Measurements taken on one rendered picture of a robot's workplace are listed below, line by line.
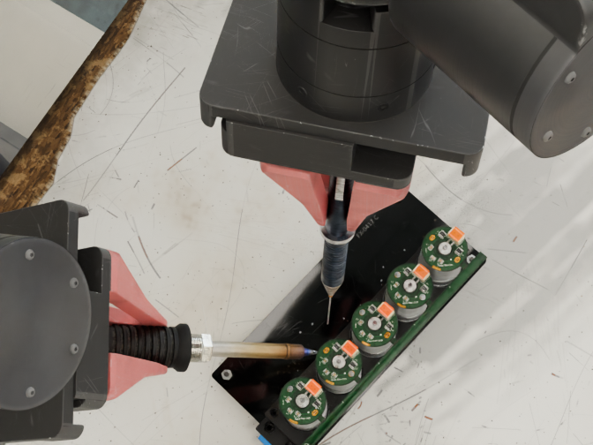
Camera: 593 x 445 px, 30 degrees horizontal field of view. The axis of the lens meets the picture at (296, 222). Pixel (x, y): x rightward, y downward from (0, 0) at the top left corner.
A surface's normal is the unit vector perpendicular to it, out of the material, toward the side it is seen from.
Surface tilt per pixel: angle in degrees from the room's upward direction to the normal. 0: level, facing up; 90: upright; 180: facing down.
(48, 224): 30
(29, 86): 0
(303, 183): 91
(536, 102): 62
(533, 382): 0
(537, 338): 0
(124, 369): 81
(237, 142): 70
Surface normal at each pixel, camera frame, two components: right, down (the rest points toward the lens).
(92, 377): 0.84, -0.16
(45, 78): -0.05, -0.25
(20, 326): 0.83, 0.06
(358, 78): 0.00, 0.83
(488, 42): -0.74, 0.28
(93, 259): -0.54, -0.20
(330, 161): -0.22, 0.80
